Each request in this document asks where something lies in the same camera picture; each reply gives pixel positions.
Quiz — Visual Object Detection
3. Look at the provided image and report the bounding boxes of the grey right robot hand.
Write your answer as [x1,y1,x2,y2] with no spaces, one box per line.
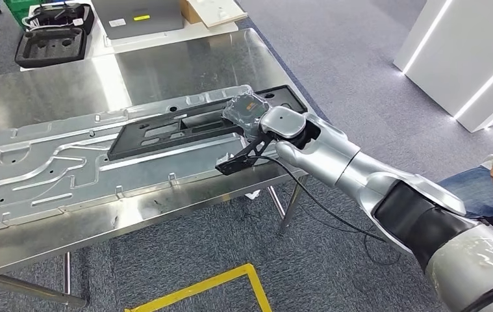
[222,92,273,141]

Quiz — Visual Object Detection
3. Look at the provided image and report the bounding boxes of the long black plastic car part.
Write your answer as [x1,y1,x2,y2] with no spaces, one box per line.
[107,84,309,161]

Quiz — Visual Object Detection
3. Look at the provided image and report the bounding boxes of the stainless steel workbench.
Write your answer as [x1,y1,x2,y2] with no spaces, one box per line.
[0,27,331,309]

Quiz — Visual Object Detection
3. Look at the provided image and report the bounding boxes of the white flat board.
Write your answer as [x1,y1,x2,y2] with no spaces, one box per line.
[186,0,248,29]

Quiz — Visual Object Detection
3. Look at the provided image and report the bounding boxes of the white table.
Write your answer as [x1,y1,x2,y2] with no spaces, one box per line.
[20,0,239,72]

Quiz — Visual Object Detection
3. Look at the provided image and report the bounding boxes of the brown cardboard box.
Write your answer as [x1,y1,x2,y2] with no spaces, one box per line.
[179,0,204,25]

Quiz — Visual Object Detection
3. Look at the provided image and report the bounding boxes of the grey flat box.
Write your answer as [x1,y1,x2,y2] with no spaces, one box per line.
[91,0,186,40]

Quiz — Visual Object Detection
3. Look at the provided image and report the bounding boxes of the yellow floor tape square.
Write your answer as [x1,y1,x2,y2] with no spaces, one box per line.
[124,263,273,312]

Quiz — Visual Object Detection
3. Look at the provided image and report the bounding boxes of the black foam case half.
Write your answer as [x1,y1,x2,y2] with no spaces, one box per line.
[27,3,95,35]
[15,27,88,69]

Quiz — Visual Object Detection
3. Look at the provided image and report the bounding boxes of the stamped silver metal panel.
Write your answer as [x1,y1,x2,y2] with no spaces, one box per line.
[0,84,264,233]

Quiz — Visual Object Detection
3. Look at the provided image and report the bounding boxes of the person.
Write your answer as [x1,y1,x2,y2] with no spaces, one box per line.
[437,92,493,216]

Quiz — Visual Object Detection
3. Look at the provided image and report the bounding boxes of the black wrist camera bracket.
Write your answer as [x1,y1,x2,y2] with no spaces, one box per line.
[215,133,275,176]

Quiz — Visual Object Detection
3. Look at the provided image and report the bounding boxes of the black camera cable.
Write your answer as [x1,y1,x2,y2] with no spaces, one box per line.
[250,155,387,243]

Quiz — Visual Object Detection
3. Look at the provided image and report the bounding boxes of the black floor cable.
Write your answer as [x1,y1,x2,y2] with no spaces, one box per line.
[310,206,402,266]

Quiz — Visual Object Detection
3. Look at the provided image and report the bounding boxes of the white lit display wall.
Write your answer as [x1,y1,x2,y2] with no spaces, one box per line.
[393,0,493,133]

